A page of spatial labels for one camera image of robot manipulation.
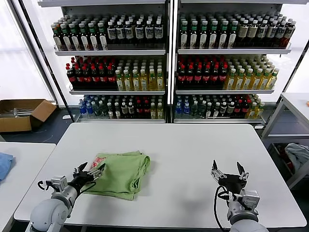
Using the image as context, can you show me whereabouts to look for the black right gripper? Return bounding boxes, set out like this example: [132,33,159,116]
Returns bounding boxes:
[210,159,250,192]

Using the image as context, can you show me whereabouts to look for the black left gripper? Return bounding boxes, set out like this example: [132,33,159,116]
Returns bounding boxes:
[70,161,106,192]

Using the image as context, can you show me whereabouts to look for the light green polo shirt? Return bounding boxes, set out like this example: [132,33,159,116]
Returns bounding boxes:
[83,150,152,201]

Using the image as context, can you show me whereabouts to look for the red cloth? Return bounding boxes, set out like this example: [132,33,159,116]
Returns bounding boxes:
[277,144,295,171]

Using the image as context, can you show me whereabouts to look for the white side table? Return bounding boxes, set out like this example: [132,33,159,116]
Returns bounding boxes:
[0,142,56,232]

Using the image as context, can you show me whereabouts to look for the red-cap cola bottle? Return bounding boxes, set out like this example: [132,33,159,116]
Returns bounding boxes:
[98,65,108,88]
[107,65,116,88]
[234,99,243,118]
[210,63,220,88]
[185,63,195,88]
[177,63,186,88]
[90,65,100,88]
[82,65,92,88]
[74,64,84,88]
[193,63,203,88]
[66,63,76,88]
[134,100,143,118]
[218,63,228,88]
[241,99,251,118]
[142,100,151,118]
[202,63,211,88]

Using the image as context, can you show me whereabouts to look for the grey-blue crumpled cloth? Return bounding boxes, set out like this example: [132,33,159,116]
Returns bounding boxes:
[284,143,309,170]

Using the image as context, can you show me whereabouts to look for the blue folded cloth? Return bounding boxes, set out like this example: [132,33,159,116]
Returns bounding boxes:
[0,152,16,184]

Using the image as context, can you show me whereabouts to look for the brown cardboard box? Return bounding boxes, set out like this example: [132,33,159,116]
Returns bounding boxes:
[0,99,58,133]

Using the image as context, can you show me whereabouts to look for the clear plastic packets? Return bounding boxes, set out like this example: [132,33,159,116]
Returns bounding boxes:
[0,107,36,119]

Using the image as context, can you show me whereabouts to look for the black window pole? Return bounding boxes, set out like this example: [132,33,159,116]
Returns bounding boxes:
[17,0,76,121]

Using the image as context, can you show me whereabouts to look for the white metal shelf rack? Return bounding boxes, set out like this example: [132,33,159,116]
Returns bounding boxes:
[38,0,173,124]
[172,0,293,129]

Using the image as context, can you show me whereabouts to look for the green-cap dark tea bottle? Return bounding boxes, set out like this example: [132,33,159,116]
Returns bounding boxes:
[209,20,219,49]
[97,22,109,51]
[69,23,80,51]
[60,23,71,52]
[179,20,189,49]
[87,22,99,51]
[53,24,62,52]
[189,20,199,49]
[218,20,229,49]
[198,20,209,49]
[78,22,89,51]
[228,20,239,49]

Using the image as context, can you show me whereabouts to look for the white-label dark drink bottle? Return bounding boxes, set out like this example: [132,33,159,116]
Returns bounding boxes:
[115,21,126,45]
[144,20,154,45]
[257,19,269,48]
[107,21,117,45]
[276,20,288,48]
[134,20,145,45]
[125,20,135,45]
[267,20,279,48]
[154,20,164,45]

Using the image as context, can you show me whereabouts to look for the beige-label dark bottle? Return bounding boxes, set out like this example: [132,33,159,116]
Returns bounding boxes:
[238,19,250,48]
[248,19,259,48]

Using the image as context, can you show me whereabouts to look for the white-label reddish drink bottle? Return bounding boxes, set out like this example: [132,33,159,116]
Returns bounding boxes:
[285,21,297,48]

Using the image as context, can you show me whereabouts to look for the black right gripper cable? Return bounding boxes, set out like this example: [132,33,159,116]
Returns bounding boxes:
[213,185,232,230]

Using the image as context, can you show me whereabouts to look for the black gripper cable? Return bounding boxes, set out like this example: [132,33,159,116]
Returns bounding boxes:
[37,180,53,191]
[213,185,232,230]

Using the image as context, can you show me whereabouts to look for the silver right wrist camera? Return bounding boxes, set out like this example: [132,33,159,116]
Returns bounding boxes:
[241,189,261,211]

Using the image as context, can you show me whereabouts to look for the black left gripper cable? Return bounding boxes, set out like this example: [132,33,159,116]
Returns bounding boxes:
[37,180,53,191]

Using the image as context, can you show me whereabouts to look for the grey frame side table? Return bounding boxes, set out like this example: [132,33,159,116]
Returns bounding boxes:
[260,92,309,140]

